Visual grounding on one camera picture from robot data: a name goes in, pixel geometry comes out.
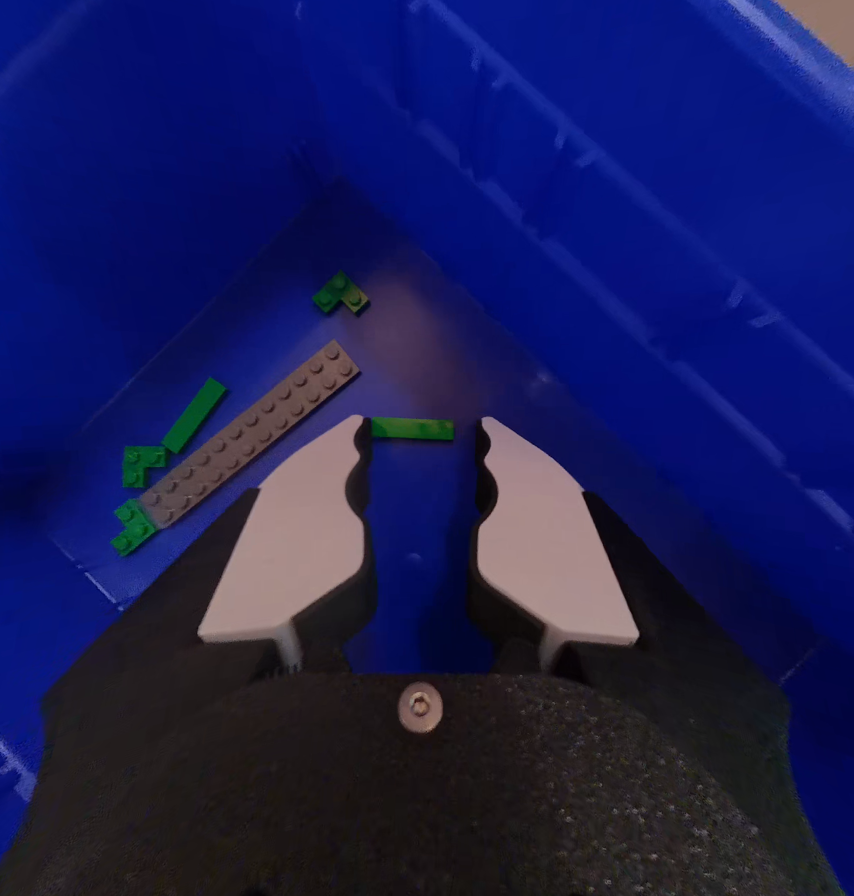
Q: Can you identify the blue plastic storage bin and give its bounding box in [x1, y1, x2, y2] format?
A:
[0, 0, 854, 896]

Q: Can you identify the grey long studded plate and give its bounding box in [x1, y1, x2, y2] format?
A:
[139, 339, 362, 529]

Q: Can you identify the green brick tile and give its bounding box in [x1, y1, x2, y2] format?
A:
[162, 378, 228, 455]
[371, 417, 456, 442]

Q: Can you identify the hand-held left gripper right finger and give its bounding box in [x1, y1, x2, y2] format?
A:
[466, 416, 641, 674]

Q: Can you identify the green corner brick plate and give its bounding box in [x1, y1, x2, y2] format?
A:
[122, 444, 172, 489]
[111, 498, 157, 557]
[312, 271, 370, 317]

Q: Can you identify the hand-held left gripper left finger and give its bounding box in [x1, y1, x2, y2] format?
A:
[197, 414, 380, 676]

